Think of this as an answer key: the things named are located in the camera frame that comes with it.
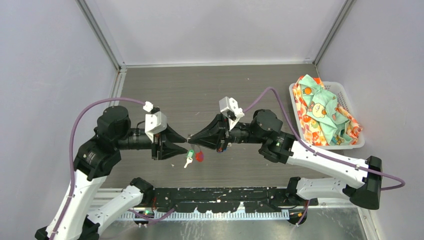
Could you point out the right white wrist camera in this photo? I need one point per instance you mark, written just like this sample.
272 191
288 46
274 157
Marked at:
230 109

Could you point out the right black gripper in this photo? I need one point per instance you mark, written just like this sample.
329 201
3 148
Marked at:
217 136

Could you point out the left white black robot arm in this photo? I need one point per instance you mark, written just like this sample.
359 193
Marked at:
94 162

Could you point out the colourful patterned cloth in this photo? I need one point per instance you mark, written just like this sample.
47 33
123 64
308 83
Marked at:
326 112

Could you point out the white plastic basket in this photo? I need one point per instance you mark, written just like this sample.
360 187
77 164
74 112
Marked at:
344 139

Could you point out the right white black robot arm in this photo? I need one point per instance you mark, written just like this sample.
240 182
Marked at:
354 179

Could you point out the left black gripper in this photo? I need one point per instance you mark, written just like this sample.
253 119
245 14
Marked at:
166 149

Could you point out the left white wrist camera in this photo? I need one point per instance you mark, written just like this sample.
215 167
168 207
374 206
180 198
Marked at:
154 124

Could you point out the aluminium frame rail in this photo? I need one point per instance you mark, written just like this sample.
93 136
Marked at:
149 215

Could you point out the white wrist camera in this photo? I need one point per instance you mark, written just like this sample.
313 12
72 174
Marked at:
154 124
230 109

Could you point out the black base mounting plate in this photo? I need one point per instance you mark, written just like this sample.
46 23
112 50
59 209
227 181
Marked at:
221 199

